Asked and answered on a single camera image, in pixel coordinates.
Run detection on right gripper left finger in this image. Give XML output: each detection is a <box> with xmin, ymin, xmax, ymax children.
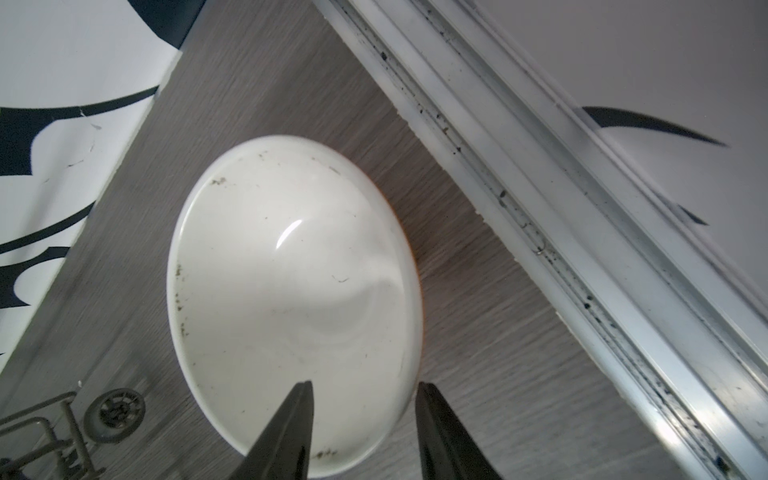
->
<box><xmin>229</xmin><ymin>381</ymin><xmax>314</xmax><ymax>480</ymax></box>

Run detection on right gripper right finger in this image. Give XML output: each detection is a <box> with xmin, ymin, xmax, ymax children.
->
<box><xmin>415</xmin><ymin>382</ymin><xmax>501</xmax><ymax>480</ymax></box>

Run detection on grey wire dish rack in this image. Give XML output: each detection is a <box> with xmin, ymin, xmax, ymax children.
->
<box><xmin>1</xmin><ymin>387</ymin><xmax>147</xmax><ymax>479</ymax></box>

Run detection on white orange small bowl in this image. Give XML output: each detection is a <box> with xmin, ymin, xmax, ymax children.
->
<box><xmin>166</xmin><ymin>135</ymin><xmax>425</xmax><ymax>478</ymax></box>

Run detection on aluminium frame bars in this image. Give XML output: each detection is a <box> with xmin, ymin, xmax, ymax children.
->
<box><xmin>317</xmin><ymin>1</ymin><xmax>767</xmax><ymax>479</ymax></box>

